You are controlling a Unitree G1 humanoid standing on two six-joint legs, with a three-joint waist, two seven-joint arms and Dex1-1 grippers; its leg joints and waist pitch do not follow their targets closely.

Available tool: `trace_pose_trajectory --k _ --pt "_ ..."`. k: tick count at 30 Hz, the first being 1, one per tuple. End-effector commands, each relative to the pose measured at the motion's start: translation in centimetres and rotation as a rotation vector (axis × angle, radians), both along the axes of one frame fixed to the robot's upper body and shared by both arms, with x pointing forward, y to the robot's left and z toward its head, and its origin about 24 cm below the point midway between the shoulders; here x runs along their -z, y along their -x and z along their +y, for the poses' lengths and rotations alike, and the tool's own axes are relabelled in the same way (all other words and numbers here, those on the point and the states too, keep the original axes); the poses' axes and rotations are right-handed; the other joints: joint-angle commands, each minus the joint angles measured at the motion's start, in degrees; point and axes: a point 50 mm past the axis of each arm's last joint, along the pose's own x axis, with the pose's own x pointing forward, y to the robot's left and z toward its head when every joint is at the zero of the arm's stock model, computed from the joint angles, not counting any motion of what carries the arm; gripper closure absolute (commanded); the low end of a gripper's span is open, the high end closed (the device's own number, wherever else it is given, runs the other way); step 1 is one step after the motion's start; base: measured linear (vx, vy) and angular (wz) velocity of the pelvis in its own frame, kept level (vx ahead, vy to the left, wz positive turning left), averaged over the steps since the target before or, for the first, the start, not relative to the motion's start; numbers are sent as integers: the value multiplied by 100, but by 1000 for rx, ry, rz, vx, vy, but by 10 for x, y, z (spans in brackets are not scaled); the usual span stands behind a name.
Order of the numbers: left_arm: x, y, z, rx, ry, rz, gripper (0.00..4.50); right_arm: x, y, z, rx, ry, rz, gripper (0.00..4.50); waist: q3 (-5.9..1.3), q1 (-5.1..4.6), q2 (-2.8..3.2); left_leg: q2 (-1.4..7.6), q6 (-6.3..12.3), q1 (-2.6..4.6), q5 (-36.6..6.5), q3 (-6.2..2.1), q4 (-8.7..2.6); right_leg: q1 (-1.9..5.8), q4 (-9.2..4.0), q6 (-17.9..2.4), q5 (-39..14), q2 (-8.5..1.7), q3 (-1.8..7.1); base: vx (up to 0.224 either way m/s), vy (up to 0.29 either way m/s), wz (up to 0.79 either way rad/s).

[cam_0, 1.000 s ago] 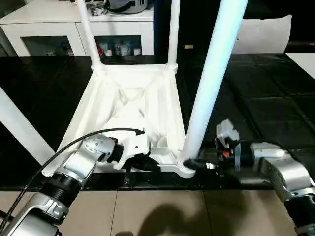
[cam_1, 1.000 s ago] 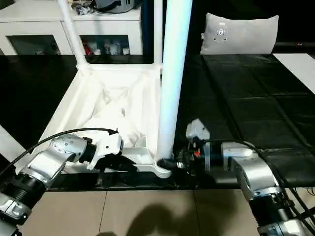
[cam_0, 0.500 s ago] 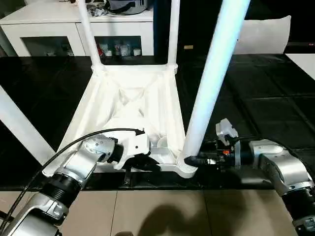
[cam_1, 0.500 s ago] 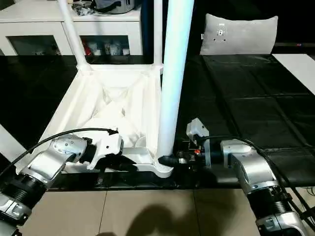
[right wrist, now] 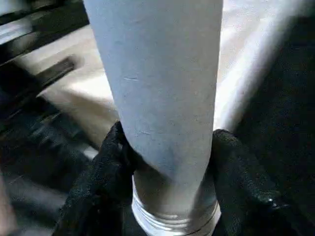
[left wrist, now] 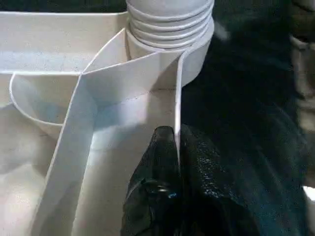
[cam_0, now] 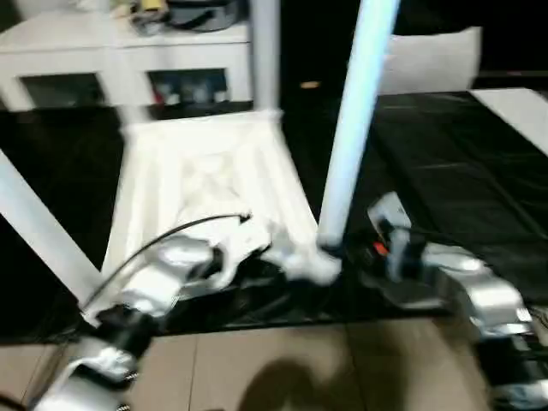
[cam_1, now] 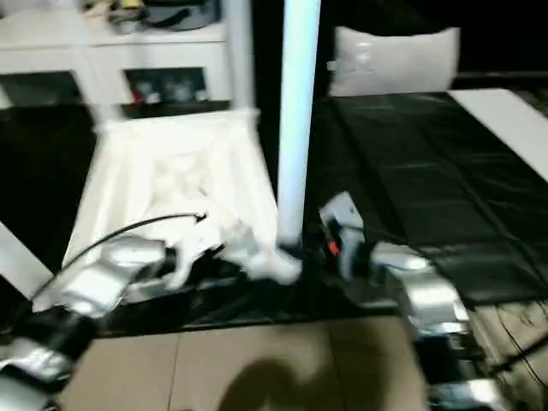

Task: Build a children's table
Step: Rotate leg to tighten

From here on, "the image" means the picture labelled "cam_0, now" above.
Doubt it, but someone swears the grey pillow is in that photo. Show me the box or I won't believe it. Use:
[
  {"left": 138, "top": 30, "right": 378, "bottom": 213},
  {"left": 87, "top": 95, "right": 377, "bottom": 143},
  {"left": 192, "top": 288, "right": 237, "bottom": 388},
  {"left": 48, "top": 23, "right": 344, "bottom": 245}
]
[{"left": 379, "top": 26, "right": 483, "bottom": 95}]

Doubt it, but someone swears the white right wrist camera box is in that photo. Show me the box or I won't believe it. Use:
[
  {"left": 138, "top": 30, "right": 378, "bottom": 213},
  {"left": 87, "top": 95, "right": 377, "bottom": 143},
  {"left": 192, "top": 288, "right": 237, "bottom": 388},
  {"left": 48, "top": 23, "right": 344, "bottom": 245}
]
[{"left": 366, "top": 192, "right": 414, "bottom": 234}]

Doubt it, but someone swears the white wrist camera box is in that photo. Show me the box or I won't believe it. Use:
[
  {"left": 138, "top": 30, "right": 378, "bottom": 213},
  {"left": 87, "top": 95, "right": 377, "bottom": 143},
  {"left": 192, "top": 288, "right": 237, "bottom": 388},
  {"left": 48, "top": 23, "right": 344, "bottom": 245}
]
[
  {"left": 366, "top": 192, "right": 414, "bottom": 234},
  {"left": 212, "top": 219, "right": 273, "bottom": 285}
]

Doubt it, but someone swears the grey bag with black strap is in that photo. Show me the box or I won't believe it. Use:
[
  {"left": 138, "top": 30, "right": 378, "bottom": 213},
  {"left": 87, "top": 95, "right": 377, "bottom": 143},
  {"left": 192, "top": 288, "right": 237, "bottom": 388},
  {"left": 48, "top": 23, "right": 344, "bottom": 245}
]
[{"left": 165, "top": 0, "right": 251, "bottom": 32}]

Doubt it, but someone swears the black cabinet with yellow label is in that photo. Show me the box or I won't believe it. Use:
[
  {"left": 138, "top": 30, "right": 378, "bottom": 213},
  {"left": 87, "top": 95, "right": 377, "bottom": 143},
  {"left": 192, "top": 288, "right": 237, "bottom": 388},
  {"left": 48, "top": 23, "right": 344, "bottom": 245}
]
[{"left": 278, "top": 0, "right": 365, "bottom": 112}]

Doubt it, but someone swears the white plastic table top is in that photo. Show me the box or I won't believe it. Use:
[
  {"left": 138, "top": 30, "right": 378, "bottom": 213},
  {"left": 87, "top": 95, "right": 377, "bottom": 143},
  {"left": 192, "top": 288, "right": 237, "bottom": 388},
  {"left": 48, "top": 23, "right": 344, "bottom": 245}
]
[{"left": 79, "top": 108, "right": 345, "bottom": 296}]

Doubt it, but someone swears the white flat board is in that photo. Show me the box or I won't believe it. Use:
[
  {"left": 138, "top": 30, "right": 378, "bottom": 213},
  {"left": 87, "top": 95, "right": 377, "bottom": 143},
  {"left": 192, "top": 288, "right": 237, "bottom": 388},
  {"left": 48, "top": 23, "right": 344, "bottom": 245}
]
[{"left": 471, "top": 87, "right": 548, "bottom": 140}]

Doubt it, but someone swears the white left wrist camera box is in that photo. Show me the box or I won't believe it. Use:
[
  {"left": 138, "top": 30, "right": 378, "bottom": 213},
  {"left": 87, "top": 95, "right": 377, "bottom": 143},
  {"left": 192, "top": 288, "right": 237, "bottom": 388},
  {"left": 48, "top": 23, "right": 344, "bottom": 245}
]
[{"left": 212, "top": 219, "right": 273, "bottom": 285}]

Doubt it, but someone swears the white sideboard cabinet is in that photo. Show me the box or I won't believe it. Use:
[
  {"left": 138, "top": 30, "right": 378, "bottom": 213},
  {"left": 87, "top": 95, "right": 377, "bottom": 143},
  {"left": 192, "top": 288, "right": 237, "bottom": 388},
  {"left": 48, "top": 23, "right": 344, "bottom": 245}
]
[{"left": 0, "top": 15, "right": 258, "bottom": 112}]

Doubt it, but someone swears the colourful clutter bundle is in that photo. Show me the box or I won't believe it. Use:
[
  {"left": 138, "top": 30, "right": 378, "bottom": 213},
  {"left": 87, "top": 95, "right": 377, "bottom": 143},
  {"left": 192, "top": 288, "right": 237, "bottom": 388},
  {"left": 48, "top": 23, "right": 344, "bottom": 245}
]
[{"left": 110, "top": 0, "right": 170, "bottom": 33}]

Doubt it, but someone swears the white plastic table leg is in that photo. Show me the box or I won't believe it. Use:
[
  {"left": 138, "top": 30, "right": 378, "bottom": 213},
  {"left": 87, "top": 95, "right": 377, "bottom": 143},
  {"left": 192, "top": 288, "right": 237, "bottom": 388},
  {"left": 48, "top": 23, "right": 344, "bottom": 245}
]
[
  {"left": 315, "top": 0, "right": 402, "bottom": 256},
  {"left": 250, "top": 0, "right": 283, "bottom": 119},
  {"left": 96, "top": 0, "right": 155, "bottom": 131},
  {"left": 0, "top": 147, "right": 104, "bottom": 302}
]

